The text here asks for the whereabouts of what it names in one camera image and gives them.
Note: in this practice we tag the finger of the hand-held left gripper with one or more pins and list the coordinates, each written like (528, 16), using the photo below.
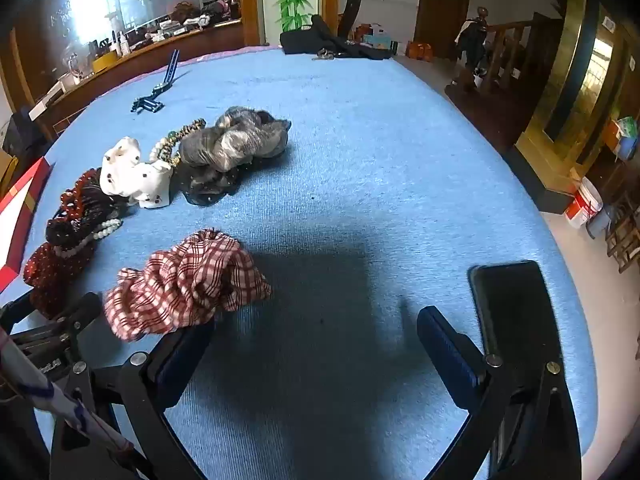
(82, 310)

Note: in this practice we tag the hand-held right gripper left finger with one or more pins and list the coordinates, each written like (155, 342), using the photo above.
(182, 360)

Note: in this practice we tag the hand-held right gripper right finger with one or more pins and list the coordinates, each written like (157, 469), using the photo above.
(450, 355)

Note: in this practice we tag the red dotted scrunchie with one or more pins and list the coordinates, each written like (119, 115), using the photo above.
(50, 270)

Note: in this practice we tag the red plaid scrunchie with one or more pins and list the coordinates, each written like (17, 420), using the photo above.
(185, 280)

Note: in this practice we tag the black dotted scrunchie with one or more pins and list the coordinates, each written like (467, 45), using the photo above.
(70, 227)

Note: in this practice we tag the red box tray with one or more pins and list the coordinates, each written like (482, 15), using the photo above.
(15, 220)

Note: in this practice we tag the white dotted scrunchie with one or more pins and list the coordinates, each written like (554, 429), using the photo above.
(130, 170)

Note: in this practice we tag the white rod with blue tape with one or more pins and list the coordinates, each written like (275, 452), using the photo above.
(30, 375)

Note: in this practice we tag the black sheer scrunchie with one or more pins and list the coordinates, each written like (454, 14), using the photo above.
(210, 185)

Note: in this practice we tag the blue bucket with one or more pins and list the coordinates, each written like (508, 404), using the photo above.
(599, 222)

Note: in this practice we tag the white bucket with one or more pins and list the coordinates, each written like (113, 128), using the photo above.
(582, 202)

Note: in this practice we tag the wooden chair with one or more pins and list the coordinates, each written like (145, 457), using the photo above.
(625, 232)

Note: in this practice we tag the blue striped wristwatch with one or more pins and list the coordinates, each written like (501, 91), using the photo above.
(150, 102)

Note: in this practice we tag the grey sheer scrunchie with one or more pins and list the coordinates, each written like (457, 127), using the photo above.
(235, 140)

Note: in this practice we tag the clear glass jar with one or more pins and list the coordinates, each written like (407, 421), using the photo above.
(72, 66)

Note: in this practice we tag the yellow box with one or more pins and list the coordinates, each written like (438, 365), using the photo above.
(105, 62)

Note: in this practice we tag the wooden cabinet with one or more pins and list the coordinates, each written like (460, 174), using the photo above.
(150, 55)

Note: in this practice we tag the white bottle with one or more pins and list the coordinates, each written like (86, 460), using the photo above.
(123, 44)

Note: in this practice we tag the orange bag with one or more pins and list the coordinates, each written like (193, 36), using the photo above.
(420, 50)

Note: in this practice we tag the wooden stair railing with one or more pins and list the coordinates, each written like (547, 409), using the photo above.
(500, 45)

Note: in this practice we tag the dark jacket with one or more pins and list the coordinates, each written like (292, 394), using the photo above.
(469, 37)

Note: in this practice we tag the bunch of keys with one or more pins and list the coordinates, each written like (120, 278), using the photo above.
(322, 55)

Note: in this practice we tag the black bag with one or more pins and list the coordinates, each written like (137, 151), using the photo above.
(310, 42)

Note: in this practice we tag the wooden door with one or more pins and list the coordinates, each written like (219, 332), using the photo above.
(442, 0)

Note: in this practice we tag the black chair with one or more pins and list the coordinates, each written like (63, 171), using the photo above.
(350, 12)

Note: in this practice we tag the green bamboo wall painting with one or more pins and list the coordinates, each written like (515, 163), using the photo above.
(292, 0)

